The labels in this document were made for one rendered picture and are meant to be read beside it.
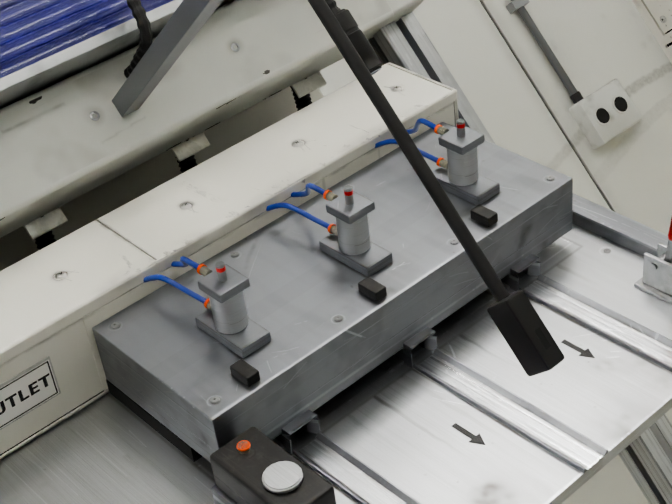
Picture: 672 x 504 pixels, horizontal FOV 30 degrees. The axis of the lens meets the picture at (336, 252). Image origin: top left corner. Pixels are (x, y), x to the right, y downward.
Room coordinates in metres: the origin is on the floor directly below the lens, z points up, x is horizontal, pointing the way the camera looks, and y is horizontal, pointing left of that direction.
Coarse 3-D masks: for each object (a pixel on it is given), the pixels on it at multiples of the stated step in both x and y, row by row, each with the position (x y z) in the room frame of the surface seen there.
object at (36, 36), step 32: (0, 0) 0.87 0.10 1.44; (32, 0) 0.88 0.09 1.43; (64, 0) 0.90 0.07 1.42; (96, 0) 0.90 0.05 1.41; (160, 0) 0.93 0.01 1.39; (0, 32) 0.87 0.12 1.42; (32, 32) 0.88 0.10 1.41; (64, 32) 0.89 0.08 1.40; (96, 32) 0.90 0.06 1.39; (0, 64) 0.86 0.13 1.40
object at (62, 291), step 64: (384, 64) 1.06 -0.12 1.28; (320, 128) 0.98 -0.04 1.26; (384, 128) 0.97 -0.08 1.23; (192, 192) 0.93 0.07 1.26; (256, 192) 0.92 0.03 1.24; (64, 256) 0.88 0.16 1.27; (128, 256) 0.87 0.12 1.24; (192, 256) 0.88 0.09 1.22; (0, 320) 0.82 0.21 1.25; (64, 320) 0.82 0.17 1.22; (0, 384) 0.81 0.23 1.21; (64, 384) 0.85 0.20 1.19; (0, 448) 0.83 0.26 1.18
